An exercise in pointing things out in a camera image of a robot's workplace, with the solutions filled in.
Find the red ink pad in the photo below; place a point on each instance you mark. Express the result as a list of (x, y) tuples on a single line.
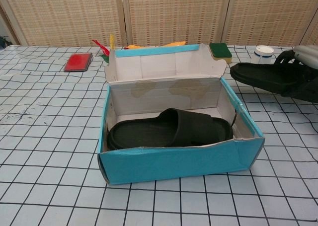
[(77, 62)]

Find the blue checkered tablecloth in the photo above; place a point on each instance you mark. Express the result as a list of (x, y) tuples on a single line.
[(49, 136)]

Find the woven folding screen panel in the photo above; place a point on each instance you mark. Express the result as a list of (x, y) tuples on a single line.
[(268, 12), (174, 12), (62, 15), (313, 34)]

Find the dark green plant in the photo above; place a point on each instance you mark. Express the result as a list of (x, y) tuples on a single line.
[(3, 41)]

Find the black slipper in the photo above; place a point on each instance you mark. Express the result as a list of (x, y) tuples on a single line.
[(154, 134), (261, 78)]

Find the green yellow sponge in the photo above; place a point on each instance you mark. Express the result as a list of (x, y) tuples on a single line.
[(219, 49)]

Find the white paper cup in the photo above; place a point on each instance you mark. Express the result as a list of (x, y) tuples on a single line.
[(263, 54)]

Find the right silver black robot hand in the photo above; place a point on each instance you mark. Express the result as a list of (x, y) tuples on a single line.
[(306, 55)]

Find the blue cardboard shoe box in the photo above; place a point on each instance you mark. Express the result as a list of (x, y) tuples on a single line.
[(174, 164)]

